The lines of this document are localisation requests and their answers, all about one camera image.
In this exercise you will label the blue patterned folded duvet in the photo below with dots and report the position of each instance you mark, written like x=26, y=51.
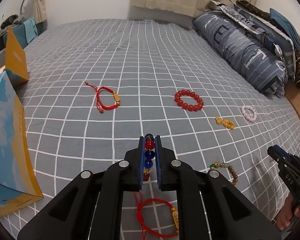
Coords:
x=245, y=54

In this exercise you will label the beige side curtain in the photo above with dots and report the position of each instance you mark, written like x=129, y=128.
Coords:
x=39, y=11

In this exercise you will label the teal storage box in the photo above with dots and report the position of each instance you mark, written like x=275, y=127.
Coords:
x=25, y=32

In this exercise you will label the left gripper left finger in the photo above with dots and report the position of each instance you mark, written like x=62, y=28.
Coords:
x=90, y=206

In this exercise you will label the blue patterned pillow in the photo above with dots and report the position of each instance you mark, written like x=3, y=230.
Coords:
x=270, y=36

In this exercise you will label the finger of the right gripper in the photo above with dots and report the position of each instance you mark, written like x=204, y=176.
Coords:
x=278, y=154

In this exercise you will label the grey checked bed sheet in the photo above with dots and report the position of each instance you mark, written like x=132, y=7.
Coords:
x=96, y=86

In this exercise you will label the person's right hand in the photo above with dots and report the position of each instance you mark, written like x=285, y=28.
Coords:
x=287, y=212

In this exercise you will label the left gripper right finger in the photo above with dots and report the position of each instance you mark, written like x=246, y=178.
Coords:
x=209, y=206

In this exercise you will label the black object on teal box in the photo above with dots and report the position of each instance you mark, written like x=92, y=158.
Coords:
x=11, y=20

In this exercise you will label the yellow box lid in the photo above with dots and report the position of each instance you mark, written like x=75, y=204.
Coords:
x=15, y=60

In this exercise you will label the blue yellow cardboard box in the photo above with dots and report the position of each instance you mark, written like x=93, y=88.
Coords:
x=19, y=187

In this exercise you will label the teal blue folded cloth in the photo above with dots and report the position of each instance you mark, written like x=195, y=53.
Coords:
x=286, y=26

